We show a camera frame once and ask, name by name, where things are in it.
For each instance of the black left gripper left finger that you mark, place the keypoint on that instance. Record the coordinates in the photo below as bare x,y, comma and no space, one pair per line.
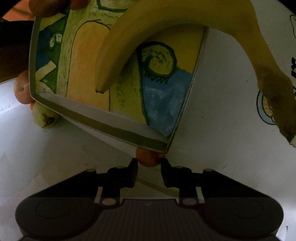
114,180

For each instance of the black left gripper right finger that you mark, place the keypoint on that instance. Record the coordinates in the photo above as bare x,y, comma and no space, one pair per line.
184,180

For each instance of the large yellow banana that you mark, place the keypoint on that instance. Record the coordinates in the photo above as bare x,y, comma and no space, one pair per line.
184,20

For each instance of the red apple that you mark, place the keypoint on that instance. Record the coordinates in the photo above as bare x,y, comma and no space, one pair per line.
47,8
22,88

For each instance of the orange tangerine near tray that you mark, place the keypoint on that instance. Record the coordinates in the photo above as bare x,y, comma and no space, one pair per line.
149,158

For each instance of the grey cardboard tray box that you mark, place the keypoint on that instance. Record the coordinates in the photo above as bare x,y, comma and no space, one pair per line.
101,121

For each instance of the pale green pear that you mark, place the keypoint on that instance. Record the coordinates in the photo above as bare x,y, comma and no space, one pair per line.
43,116

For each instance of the colourful dinosaur drawing liner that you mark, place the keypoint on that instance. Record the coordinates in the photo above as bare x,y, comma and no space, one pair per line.
152,86

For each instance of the red apple behind tray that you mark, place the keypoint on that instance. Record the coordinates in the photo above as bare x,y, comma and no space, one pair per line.
22,88

